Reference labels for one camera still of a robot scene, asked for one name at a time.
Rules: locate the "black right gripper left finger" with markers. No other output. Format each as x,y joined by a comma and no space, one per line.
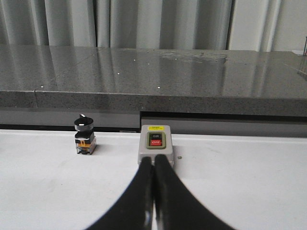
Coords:
134,209

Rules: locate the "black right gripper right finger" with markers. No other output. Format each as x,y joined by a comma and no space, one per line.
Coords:
176,207

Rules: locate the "grey granite counter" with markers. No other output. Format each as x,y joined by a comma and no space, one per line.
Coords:
214,92

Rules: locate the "grey curtain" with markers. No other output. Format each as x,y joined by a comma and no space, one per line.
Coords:
166,24

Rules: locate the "grey on off switch box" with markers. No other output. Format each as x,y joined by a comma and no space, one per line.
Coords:
155,140

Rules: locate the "black rotary selector switch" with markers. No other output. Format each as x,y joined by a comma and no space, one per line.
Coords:
85,139

